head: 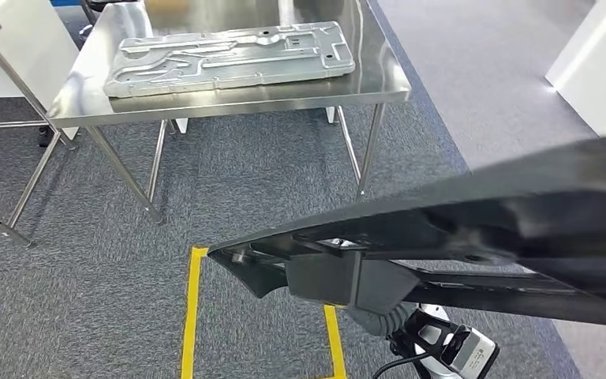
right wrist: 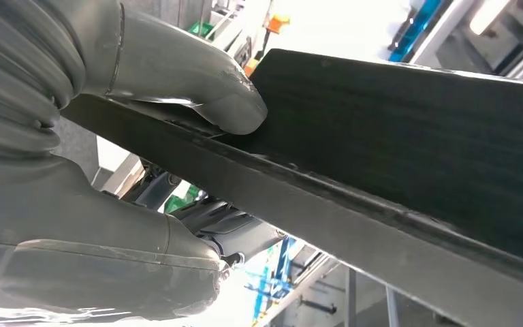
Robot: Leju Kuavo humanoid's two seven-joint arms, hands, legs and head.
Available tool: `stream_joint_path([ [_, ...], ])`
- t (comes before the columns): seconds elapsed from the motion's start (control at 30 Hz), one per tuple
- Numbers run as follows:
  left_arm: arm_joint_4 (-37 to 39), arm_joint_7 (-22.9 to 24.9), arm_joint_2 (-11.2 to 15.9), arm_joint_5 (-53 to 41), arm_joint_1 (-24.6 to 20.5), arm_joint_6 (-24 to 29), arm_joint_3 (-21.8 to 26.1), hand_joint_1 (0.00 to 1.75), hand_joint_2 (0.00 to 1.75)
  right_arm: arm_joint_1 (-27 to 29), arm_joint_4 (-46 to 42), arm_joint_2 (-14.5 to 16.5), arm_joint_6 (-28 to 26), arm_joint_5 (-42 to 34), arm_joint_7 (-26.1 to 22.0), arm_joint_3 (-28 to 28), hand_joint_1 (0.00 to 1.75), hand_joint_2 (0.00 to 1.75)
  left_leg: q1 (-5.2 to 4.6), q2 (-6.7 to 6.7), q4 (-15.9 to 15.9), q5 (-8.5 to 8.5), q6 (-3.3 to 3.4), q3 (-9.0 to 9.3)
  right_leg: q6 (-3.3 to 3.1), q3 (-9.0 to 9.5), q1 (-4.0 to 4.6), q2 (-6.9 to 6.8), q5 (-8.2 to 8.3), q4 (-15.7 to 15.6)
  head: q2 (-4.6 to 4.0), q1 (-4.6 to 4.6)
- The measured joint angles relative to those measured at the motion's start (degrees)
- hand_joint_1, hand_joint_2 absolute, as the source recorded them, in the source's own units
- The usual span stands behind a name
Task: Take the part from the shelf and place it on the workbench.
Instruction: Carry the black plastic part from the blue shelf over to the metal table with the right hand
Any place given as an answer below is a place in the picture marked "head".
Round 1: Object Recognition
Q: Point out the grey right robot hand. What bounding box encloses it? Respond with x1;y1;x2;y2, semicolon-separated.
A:
284;250;421;316

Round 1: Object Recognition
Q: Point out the white cabinet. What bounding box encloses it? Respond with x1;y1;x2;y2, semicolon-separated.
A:
0;0;80;100

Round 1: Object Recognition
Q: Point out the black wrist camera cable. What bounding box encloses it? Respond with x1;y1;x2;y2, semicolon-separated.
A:
371;351;440;379

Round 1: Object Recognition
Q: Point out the white board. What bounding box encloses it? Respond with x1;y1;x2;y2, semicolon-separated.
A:
544;0;606;138

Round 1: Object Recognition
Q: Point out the stainless steel workbench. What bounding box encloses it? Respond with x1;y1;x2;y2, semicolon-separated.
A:
47;0;412;226

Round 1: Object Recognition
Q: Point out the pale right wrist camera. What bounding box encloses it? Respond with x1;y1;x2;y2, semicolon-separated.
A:
439;324;500;379

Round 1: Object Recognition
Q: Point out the aluminium fixture plate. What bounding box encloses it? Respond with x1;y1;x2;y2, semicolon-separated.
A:
103;21;357;99

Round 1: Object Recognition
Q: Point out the black plastic plate part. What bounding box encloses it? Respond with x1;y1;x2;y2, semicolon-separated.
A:
208;136;606;329

